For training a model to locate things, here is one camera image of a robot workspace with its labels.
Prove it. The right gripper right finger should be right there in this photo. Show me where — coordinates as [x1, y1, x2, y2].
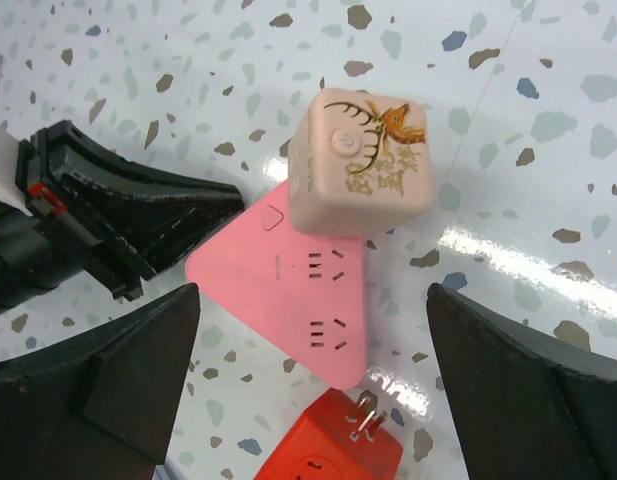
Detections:
[426, 283, 617, 479]

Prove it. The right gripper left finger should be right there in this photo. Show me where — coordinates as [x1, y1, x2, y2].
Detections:
[0, 283, 200, 479]

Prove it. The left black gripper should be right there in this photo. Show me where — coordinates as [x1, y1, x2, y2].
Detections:
[0, 120, 245, 315]

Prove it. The red cube socket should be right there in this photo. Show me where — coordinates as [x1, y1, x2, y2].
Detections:
[255, 388, 403, 480]

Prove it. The pink triangular power socket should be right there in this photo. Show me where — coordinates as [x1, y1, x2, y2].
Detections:
[185, 183, 367, 390]

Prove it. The beige cube socket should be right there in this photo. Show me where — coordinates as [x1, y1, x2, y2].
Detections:
[288, 88, 434, 237]

